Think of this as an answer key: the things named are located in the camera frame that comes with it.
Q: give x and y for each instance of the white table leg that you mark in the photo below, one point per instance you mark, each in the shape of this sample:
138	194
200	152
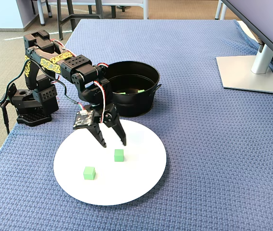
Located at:
41	13

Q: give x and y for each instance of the white table frame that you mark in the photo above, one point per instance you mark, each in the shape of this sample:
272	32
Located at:
145	10

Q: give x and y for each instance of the white round plate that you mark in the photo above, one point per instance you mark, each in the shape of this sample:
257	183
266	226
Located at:
131	183

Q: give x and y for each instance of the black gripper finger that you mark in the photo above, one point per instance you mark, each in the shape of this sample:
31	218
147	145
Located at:
118	130

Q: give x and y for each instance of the monitor with silver stand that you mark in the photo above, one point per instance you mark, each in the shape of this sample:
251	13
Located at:
247	74

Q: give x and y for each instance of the black serrated gripper finger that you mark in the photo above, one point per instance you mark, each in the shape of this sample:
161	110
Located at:
99	136

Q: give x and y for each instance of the black metal bucket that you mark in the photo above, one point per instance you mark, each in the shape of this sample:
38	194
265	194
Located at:
136	106

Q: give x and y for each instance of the dark chair legs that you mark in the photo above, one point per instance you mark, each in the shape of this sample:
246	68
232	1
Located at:
49	9

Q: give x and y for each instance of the blue woven cloth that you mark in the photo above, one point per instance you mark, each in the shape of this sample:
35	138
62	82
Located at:
198	144

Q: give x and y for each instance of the grey desk legs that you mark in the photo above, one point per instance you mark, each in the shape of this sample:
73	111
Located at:
223	12

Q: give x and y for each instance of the black camera board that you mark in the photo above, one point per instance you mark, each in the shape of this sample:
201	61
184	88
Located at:
84	119

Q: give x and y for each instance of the black stool frame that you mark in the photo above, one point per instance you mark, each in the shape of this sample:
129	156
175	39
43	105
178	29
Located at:
83	16

